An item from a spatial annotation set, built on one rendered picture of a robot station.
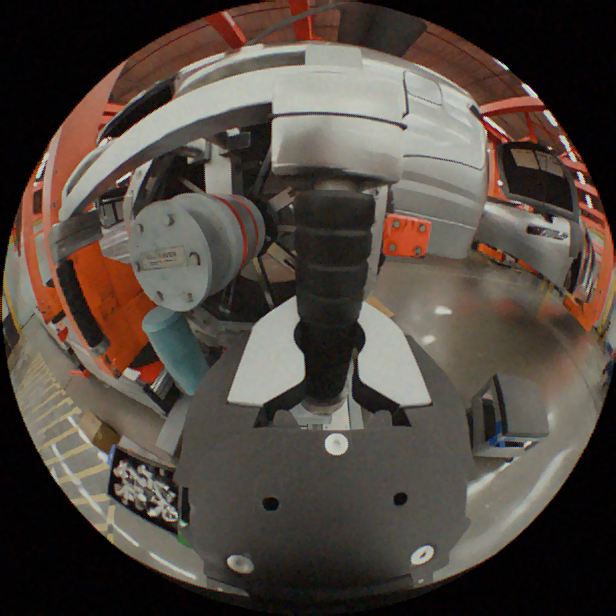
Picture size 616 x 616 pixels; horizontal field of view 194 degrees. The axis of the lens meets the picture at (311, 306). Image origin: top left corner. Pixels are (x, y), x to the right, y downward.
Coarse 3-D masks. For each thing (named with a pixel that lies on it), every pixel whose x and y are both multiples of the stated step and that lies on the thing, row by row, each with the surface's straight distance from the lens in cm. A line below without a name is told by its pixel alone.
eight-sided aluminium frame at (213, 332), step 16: (160, 160) 49; (144, 176) 46; (160, 176) 49; (128, 192) 50; (144, 192) 52; (368, 192) 30; (384, 192) 31; (128, 208) 50; (384, 208) 31; (128, 224) 51; (368, 272) 33; (368, 288) 33; (192, 320) 48; (208, 320) 50; (208, 336) 47; (224, 336) 45
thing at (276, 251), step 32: (160, 192) 54; (192, 192) 63; (256, 192) 42; (288, 192) 40; (288, 224) 40; (256, 256) 43; (288, 256) 41; (224, 288) 50; (256, 288) 64; (288, 288) 60; (256, 320) 49
